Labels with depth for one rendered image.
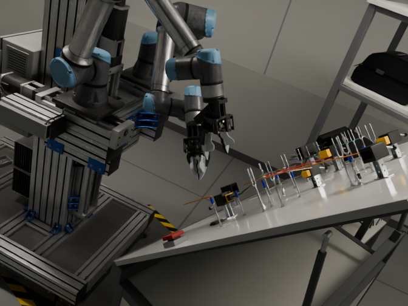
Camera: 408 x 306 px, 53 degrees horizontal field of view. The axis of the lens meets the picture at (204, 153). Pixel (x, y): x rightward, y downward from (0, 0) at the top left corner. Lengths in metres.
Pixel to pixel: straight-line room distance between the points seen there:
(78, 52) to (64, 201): 1.04
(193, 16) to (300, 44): 2.07
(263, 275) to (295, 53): 2.40
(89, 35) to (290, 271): 1.23
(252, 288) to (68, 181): 1.15
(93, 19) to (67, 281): 1.34
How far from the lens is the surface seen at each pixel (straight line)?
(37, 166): 2.42
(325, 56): 3.74
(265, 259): 1.85
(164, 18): 1.53
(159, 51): 1.73
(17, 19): 5.15
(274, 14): 3.76
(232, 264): 1.76
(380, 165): 1.16
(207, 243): 1.13
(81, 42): 1.59
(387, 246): 1.96
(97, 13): 1.53
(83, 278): 2.32
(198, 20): 1.79
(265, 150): 4.07
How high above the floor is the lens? 1.96
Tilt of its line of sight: 29 degrees down
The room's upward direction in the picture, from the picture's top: 18 degrees clockwise
